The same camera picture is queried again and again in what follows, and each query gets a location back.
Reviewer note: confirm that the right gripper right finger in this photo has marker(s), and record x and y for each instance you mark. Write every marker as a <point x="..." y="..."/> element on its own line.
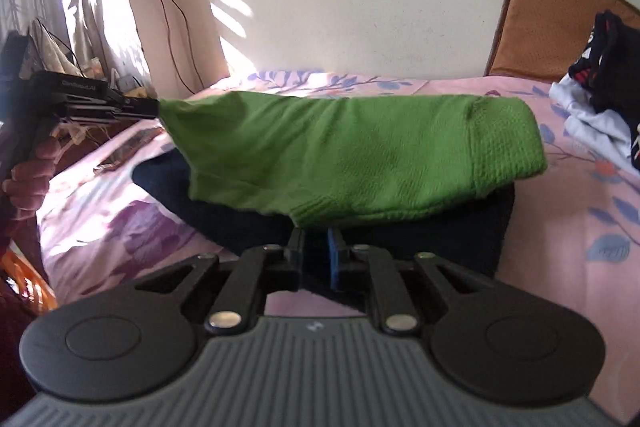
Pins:
<point x="338" y="255"/>

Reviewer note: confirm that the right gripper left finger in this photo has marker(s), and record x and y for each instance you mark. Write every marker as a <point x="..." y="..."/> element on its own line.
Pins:
<point x="293" y="264"/>

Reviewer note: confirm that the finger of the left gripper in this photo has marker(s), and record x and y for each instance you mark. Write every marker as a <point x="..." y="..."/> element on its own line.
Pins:
<point x="115" y="100"/>
<point x="98" y="115"/>

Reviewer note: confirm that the green knitted sweater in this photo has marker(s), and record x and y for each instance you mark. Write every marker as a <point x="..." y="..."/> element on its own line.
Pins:
<point x="410" y="174"/>

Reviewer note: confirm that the person's left hand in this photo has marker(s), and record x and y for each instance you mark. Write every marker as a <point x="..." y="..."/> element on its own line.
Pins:
<point x="27" y="186"/>

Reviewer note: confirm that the pink floral bed sheet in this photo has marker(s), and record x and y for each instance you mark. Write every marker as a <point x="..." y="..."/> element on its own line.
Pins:
<point x="573" y="237"/>

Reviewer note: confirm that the white crumpled garment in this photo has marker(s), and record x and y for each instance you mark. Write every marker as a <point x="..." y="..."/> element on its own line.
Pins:
<point x="604" y="133"/>

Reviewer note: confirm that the black patterned garment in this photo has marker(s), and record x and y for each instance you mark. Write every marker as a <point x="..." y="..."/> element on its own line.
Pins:
<point x="609" y="71"/>

